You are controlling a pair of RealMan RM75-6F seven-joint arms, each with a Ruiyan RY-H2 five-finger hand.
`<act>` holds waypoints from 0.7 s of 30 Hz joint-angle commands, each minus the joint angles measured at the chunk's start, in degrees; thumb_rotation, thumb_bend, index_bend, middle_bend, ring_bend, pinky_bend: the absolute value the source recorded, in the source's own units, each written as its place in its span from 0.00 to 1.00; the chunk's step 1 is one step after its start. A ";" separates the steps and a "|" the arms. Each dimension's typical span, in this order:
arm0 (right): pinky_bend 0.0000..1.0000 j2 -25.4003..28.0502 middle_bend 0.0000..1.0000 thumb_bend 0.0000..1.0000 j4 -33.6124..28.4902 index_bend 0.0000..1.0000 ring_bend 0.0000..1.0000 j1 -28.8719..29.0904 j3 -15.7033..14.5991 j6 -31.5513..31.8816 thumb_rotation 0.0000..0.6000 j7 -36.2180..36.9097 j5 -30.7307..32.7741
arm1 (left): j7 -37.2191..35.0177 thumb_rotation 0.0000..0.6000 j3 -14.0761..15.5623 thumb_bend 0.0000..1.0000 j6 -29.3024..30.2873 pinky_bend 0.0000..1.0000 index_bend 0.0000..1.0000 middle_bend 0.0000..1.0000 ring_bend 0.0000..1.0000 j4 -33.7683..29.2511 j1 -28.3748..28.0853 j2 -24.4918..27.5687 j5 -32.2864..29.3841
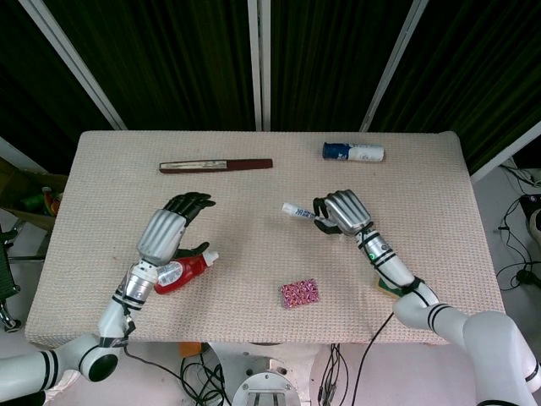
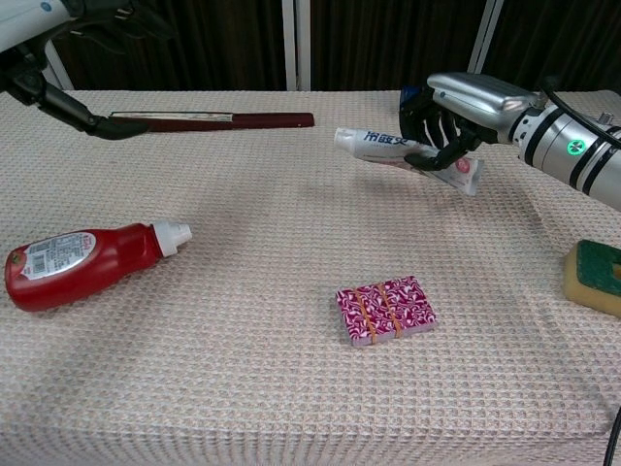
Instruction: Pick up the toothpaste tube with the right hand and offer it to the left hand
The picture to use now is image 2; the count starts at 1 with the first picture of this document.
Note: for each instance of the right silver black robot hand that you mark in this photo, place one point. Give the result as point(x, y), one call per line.
point(480, 99)

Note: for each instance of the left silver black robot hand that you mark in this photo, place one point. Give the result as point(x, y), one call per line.
point(29, 24)

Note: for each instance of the white toothpaste tube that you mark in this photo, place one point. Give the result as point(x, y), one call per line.
point(383, 144)

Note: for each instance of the dark pleated curtain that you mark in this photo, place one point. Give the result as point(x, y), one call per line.
point(218, 43)

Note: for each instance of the green yellow sponge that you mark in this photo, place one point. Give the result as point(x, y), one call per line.
point(594, 272)

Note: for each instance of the dark red folding fan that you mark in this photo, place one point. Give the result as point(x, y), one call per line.
point(271, 120)

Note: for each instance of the pink patterned card deck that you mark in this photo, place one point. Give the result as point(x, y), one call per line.
point(388, 310)

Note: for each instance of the red ketchup squeeze bottle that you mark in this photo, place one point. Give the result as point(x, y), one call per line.
point(97, 262)

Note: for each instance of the beige waffle tablecloth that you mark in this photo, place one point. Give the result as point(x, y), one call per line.
point(242, 369)

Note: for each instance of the white metal frame post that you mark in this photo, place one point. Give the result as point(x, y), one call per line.
point(58, 68)
point(485, 36)
point(289, 43)
point(303, 43)

